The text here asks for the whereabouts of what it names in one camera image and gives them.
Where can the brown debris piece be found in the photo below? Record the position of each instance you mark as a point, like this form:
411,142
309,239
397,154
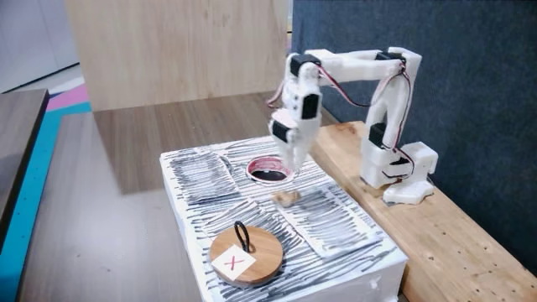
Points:
286,198

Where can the scribbled paper sheet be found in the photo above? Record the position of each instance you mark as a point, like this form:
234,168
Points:
203,178
331,222

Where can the white label with red X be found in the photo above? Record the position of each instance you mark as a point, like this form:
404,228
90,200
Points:
233,262

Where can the white box with black scribbles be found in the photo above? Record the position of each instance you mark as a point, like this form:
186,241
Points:
335,277

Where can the light wooden board panel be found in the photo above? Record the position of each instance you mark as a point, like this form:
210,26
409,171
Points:
176,50

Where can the felt partition panel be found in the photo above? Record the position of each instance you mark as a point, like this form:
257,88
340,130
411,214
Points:
482,105

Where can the thick wooden beam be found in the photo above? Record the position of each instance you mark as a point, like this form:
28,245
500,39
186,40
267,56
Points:
453,251

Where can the dark wooden table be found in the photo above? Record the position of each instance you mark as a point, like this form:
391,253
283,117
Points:
19,138

